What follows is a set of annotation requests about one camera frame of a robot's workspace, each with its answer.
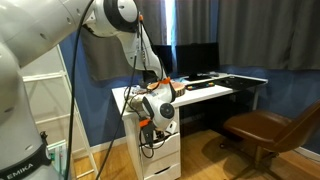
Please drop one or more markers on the white ladder shelf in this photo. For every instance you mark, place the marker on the white ladder shelf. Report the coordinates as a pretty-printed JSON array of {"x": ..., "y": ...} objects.
[{"x": 43, "y": 77}]

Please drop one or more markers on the dark grey curtain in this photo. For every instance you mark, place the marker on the dark grey curtain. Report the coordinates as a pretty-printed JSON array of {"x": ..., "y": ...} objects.
[
  {"x": 193, "y": 20},
  {"x": 106, "y": 56},
  {"x": 266, "y": 33}
]

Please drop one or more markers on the white lowest drawer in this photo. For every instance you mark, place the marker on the white lowest drawer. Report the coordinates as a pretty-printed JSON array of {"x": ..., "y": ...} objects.
[{"x": 170, "y": 175}]

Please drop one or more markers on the white middle drawer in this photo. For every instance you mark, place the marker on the white middle drawer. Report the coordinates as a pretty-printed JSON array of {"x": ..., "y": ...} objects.
[{"x": 166, "y": 163}]

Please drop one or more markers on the white desk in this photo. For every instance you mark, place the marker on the white desk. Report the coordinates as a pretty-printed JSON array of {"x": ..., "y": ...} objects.
[{"x": 200, "y": 95}]

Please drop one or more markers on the round wood slice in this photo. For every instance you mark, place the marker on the round wood slice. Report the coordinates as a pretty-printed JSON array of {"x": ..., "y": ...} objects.
[{"x": 178, "y": 89}]

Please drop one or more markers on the black mouse pad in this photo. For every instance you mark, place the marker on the black mouse pad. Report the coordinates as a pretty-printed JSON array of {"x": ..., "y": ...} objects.
[{"x": 240, "y": 82}]

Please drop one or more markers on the black computer monitor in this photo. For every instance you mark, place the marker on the black computer monitor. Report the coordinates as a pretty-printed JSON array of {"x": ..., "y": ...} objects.
[
  {"x": 196, "y": 60},
  {"x": 166, "y": 58}
]

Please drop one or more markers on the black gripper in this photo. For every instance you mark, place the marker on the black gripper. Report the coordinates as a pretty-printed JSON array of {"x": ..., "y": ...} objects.
[{"x": 149, "y": 131}]

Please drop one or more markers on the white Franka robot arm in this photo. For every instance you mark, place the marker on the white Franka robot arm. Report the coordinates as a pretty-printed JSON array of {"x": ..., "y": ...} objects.
[{"x": 33, "y": 26}]

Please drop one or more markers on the brown leather chair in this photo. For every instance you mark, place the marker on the brown leather chair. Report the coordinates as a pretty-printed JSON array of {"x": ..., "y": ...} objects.
[{"x": 260, "y": 126}]

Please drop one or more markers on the black keyboard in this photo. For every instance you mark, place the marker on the black keyboard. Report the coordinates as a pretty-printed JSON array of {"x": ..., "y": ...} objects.
[{"x": 200, "y": 86}]

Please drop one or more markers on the white drawer cabinet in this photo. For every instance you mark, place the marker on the white drawer cabinet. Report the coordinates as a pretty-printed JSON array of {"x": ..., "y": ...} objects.
[{"x": 133, "y": 143}]

